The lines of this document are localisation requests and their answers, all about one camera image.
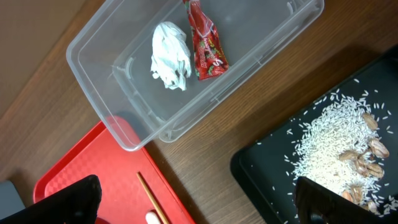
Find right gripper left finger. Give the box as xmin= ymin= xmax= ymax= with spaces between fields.
xmin=1 ymin=175 xmax=102 ymax=224

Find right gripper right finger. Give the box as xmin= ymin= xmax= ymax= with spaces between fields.
xmin=294 ymin=177 xmax=383 ymax=224

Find white tissue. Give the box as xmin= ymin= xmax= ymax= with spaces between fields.
xmin=150 ymin=21 xmax=192 ymax=91

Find red snack wrapper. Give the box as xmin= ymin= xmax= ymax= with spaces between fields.
xmin=183 ymin=0 xmax=229 ymax=80

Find red plastic tray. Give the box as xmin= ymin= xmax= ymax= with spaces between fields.
xmin=33 ymin=123 xmax=194 ymax=224

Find pile of rice and nuts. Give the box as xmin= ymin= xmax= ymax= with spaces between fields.
xmin=280 ymin=78 xmax=397 ymax=218

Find wooden chopstick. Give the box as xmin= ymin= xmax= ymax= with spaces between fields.
xmin=137 ymin=172 xmax=169 ymax=224

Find black plastic tray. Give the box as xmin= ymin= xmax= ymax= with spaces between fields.
xmin=231 ymin=47 xmax=397 ymax=223

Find white plastic fork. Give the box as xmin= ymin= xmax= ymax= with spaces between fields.
xmin=145 ymin=212 xmax=162 ymax=224

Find clear plastic bin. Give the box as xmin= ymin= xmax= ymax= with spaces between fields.
xmin=66 ymin=0 xmax=325 ymax=151

